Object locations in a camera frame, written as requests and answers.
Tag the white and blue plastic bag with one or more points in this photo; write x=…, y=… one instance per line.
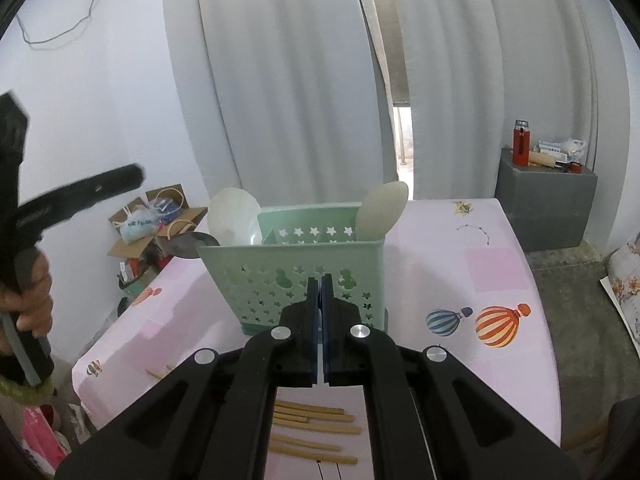
x=137, y=227

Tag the person's left hand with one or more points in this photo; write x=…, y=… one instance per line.
x=40, y=300

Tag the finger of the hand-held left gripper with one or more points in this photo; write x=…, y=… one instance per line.
x=90, y=192

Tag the red bottle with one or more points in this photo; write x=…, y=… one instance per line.
x=521, y=142

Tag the grey cabinet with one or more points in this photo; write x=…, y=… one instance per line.
x=545, y=205

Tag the white curtain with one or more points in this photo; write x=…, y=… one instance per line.
x=500, y=50
x=280, y=75

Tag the pile of bamboo chopsticks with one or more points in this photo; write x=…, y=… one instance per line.
x=320, y=430

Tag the brown cardboard box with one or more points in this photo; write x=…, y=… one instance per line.
x=130, y=247

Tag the white rice paddle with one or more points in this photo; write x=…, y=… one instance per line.
x=232, y=215

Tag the pink box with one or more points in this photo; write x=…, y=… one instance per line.
x=42, y=440

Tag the pink balloon-print tablecloth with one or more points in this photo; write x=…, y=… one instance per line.
x=450, y=270

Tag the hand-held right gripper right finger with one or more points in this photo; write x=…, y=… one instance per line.
x=327, y=330

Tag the green star-cut utensil holder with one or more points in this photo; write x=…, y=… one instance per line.
x=280, y=270

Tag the white and blue box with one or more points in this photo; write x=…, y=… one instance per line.
x=550, y=146

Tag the floral mat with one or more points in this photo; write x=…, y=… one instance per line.
x=625, y=290

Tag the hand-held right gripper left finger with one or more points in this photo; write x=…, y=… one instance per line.
x=314, y=330

